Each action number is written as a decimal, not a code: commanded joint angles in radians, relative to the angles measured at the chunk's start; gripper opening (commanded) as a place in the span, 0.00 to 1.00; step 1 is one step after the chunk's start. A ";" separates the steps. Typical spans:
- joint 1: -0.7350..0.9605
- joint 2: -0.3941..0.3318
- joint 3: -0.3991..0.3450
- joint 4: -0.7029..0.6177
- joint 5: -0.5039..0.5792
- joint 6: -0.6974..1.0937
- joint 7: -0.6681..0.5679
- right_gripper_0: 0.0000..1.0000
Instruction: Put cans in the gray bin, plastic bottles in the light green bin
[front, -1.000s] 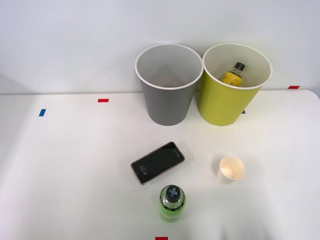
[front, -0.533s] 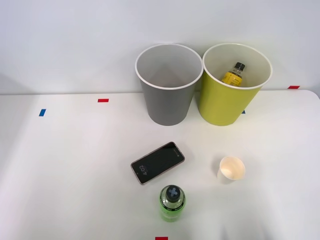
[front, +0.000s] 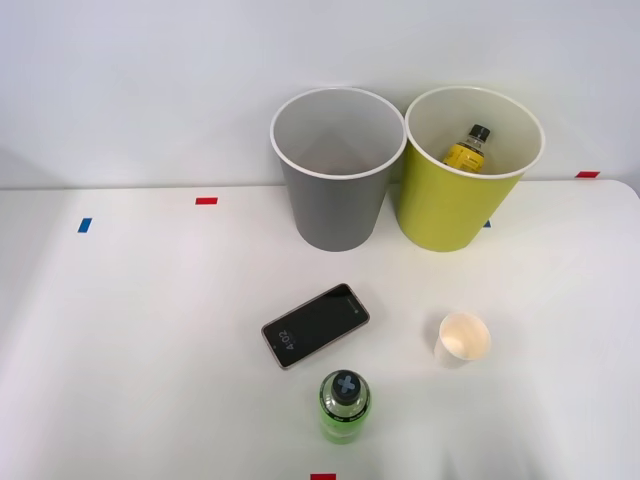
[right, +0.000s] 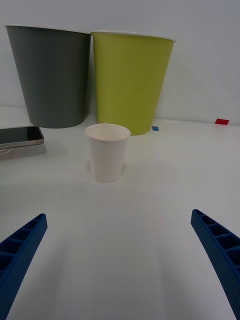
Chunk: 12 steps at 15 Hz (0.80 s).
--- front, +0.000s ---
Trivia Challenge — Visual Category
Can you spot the grey plastic waste bin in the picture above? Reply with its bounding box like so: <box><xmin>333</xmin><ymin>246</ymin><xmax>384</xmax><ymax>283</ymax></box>
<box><xmin>270</xmin><ymin>87</ymin><xmax>406</xmax><ymax>253</ymax></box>

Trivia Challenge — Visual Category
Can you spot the black smartphone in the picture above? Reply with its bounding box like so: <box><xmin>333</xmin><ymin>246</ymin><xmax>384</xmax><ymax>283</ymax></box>
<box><xmin>260</xmin><ymin>282</ymin><xmax>372</xmax><ymax>371</ymax></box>

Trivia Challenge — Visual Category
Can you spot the white paper cup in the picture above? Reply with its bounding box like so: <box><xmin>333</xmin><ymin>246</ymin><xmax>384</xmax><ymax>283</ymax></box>
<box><xmin>433</xmin><ymin>311</ymin><xmax>493</xmax><ymax>370</ymax></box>

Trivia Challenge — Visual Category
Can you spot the yellow-green plastic waste bin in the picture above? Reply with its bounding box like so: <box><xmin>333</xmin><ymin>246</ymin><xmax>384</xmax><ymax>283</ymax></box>
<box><xmin>396</xmin><ymin>85</ymin><xmax>546</xmax><ymax>254</ymax></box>

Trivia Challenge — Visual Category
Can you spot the yellow bottle with black cap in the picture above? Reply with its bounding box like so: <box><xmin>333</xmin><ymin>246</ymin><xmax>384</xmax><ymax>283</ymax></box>
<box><xmin>441</xmin><ymin>123</ymin><xmax>492</xmax><ymax>175</ymax></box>

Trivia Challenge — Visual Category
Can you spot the green bottle with black cap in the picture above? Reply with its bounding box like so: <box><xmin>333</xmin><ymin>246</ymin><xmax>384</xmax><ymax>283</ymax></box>
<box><xmin>316</xmin><ymin>369</ymin><xmax>374</xmax><ymax>446</ymax></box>

